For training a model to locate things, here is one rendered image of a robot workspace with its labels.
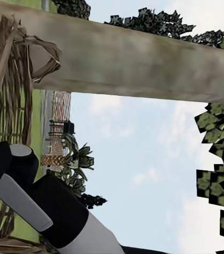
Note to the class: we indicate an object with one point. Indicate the wicker basket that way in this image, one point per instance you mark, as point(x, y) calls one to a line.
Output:
point(16, 72)

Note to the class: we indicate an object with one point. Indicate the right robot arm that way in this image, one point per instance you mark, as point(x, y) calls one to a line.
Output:
point(53, 211)

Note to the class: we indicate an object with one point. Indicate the charcoal grill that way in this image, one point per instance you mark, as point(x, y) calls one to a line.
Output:
point(67, 128)

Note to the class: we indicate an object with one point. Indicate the tree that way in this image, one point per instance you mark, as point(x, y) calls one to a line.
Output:
point(166, 25)
point(99, 58)
point(89, 201)

